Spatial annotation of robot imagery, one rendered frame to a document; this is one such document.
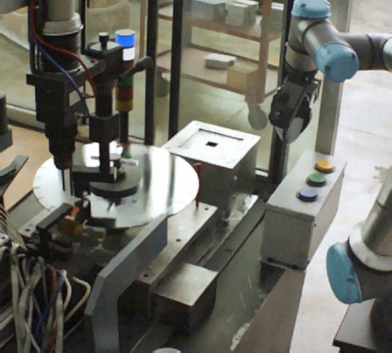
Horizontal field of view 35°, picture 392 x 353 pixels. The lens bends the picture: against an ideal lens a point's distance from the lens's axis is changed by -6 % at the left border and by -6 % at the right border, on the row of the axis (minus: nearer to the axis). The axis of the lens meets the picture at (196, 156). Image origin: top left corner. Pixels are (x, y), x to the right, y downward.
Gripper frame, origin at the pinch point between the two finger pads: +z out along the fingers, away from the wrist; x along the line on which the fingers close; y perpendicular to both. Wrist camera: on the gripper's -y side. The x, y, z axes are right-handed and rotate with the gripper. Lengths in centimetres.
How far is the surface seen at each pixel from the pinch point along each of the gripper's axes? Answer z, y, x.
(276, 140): 8.2, 7.3, 4.6
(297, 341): 102, 17, -16
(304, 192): 1.8, -10.8, -9.6
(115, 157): -8.6, -32.3, 22.3
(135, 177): -4.4, -31.3, 18.6
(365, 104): 161, 238, 23
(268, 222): 6.2, -18.5, -5.6
